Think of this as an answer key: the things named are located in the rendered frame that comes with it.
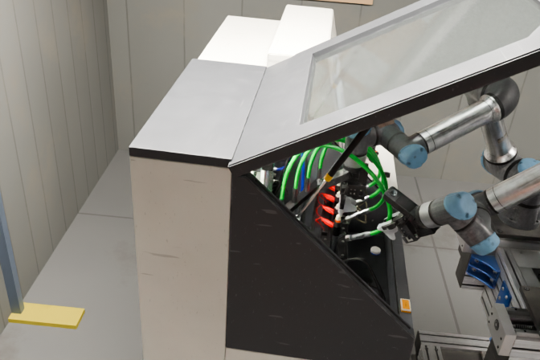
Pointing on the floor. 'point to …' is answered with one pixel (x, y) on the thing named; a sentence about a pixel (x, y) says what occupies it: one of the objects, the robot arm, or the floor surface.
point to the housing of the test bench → (193, 193)
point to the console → (300, 31)
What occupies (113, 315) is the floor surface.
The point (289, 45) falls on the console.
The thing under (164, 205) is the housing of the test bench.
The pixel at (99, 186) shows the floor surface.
